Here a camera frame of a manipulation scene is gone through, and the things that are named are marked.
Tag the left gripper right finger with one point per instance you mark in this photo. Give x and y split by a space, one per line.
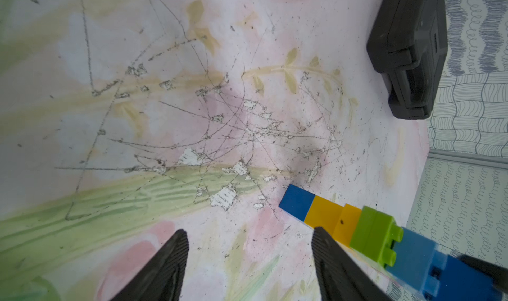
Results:
339 277

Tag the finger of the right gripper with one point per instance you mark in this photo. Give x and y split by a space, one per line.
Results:
496 272

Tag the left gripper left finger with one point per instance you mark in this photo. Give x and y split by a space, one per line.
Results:
162 277

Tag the yellow small lego brick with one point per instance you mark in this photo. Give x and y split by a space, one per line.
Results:
323 213

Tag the light blue lego brick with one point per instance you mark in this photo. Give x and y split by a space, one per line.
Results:
419 264

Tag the yellow lego brick 2x4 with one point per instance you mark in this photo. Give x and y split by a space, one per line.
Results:
347 223

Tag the dark blue small lego brick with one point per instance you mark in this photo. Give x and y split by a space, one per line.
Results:
297 202

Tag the black plastic tool case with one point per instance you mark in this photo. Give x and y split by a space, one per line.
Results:
408 46

